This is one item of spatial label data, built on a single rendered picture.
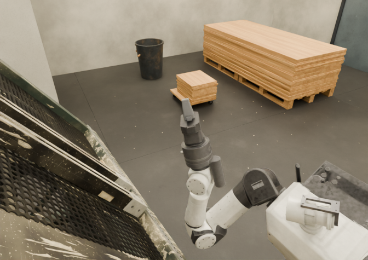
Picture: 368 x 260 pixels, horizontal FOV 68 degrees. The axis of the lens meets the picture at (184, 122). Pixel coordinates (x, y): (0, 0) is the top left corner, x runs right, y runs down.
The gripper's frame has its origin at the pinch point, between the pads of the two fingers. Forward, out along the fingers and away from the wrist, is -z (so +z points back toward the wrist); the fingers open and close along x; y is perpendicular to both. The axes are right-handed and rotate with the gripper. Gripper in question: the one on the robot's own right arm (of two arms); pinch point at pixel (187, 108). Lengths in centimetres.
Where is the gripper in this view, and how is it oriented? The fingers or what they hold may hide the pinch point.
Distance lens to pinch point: 78.8
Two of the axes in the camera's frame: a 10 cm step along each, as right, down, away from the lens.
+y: -9.7, 2.1, 0.9
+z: 2.2, 9.1, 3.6
